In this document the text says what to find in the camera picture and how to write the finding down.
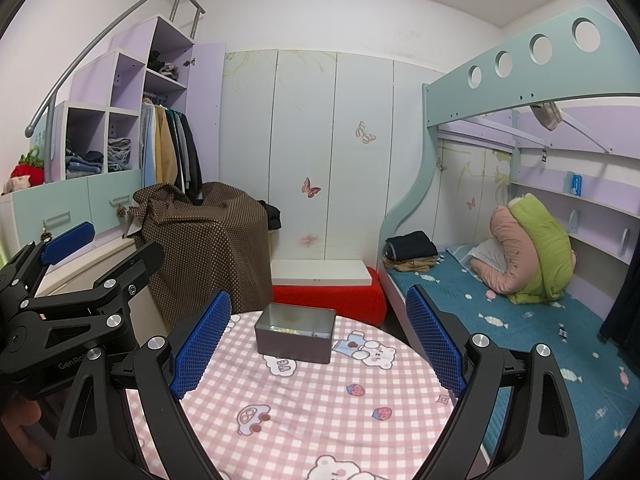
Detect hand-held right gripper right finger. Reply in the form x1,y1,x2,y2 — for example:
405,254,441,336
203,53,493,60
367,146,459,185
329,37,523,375
405,284,593,480

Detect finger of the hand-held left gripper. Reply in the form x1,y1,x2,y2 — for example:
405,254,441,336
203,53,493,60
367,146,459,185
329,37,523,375
25,241,166,348
0,221,96,311

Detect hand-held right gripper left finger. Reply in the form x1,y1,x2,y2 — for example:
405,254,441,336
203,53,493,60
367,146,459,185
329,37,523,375
52,289,233,480

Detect grey tin box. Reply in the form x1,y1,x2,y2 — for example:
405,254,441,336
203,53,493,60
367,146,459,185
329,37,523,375
254,302,337,365

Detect person's left hand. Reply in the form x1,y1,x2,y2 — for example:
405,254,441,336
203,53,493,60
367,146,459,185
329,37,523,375
0,394,43,461

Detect teal drawer cabinet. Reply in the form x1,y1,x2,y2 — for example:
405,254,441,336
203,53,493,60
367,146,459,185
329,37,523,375
0,167,146,301

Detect brown polka dot bag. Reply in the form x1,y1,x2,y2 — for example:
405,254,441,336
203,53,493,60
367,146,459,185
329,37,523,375
131,181,271,331

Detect folded tan clothes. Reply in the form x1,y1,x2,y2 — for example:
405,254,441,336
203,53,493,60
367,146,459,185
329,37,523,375
385,256,441,273

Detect red strawberry plush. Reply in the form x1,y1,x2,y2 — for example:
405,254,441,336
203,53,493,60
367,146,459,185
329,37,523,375
2,147,46,196

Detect folded blue jeans pile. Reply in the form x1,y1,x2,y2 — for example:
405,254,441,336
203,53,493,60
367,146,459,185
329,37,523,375
65,147,104,178

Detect blue printed bed sheet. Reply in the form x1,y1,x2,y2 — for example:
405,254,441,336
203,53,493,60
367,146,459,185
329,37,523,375
385,245,640,476

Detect red stool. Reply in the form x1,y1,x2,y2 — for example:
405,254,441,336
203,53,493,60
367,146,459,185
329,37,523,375
272,267,387,328

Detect folded dark clothes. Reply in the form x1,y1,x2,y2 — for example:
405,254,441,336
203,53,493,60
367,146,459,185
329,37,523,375
384,231,438,261

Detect white pillow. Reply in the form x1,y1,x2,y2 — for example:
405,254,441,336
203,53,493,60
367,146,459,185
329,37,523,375
470,239,511,273

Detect folded grey clothes pile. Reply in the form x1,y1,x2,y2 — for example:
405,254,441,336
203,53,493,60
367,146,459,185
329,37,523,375
107,137,132,171

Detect row of hanging clothes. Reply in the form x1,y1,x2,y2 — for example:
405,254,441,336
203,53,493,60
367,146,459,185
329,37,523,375
140,92,203,206

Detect pink and green quilt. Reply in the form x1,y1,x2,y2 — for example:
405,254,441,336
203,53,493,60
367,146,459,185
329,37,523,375
490,195,578,306

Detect black garment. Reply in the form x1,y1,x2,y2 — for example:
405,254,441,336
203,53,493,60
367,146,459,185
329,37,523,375
260,200,282,233

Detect white wardrobe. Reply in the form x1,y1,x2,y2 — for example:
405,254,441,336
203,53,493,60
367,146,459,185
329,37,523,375
220,49,426,263

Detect grey metal handrail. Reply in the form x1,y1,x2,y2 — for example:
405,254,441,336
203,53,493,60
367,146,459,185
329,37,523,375
25,0,206,136

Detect lilac cubby shelf cabinet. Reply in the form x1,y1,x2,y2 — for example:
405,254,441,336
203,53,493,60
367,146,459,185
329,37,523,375
42,15,226,186

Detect dark hanging cloth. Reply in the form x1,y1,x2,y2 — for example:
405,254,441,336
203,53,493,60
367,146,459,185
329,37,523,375
597,240,640,356

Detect dark clothes pile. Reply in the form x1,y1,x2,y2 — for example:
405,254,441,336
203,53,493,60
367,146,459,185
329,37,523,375
147,50,181,81

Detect beige hanging cloth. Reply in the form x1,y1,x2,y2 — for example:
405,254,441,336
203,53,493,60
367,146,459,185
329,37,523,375
530,102,566,132

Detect teal bunk bed frame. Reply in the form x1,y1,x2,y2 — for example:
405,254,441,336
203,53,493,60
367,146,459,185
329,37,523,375
377,5,640,480

